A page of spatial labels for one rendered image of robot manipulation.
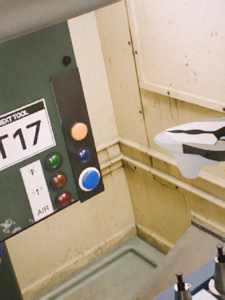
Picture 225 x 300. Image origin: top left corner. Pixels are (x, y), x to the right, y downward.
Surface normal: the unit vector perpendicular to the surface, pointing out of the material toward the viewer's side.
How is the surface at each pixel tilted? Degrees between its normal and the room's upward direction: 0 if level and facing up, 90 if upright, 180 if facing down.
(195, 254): 24
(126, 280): 0
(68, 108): 90
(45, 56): 90
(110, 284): 0
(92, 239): 90
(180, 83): 90
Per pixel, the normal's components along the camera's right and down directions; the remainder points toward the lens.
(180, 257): -0.49, -0.63
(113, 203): 0.58, 0.28
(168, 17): -0.80, 0.40
